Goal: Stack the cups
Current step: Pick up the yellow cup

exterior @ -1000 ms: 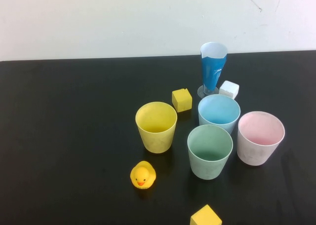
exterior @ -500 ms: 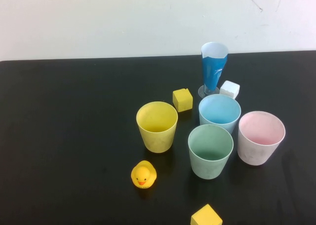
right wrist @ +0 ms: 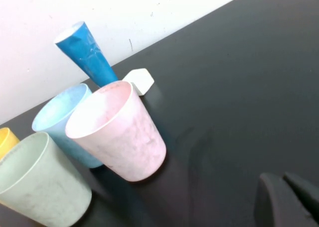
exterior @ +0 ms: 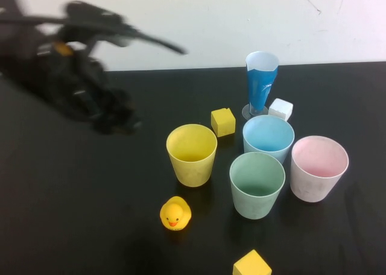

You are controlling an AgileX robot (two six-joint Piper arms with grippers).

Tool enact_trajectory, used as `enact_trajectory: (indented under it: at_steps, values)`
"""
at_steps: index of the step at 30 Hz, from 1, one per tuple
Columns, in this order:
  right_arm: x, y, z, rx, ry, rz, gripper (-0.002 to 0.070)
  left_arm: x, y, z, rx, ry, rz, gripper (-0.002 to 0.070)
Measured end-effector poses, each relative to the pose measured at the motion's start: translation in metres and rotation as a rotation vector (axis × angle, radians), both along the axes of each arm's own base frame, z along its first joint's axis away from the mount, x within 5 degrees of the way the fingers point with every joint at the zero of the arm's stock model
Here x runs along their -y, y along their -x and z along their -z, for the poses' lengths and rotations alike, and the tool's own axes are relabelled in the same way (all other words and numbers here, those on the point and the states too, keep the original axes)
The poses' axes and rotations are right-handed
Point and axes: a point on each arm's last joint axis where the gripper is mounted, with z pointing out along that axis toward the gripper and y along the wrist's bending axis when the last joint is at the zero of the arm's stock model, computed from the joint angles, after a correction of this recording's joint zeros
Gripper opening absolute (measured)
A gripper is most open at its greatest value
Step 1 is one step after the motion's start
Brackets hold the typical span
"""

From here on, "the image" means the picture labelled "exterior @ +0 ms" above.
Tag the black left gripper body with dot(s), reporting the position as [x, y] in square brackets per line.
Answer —
[116, 121]

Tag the yellow plastic cup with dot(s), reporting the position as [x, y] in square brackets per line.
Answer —
[193, 172]

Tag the light blue plastic cup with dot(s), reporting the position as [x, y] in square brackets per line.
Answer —
[268, 133]

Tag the pink plastic cup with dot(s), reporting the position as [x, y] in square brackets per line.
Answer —
[307, 187]

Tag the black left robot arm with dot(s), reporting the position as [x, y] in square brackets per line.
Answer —
[60, 76]

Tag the notched yellow foam cube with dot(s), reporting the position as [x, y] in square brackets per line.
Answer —
[223, 122]

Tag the yellow rubber duck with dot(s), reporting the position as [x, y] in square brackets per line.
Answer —
[175, 213]

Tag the blue conical measuring glass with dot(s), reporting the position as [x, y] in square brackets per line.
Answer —
[257, 88]

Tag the green plastic cup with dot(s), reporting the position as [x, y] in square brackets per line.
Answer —
[256, 205]

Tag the white foam cube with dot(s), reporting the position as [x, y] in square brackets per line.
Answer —
[280, 108]

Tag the plain yellow foam cube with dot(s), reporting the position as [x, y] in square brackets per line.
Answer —
[251, 264]

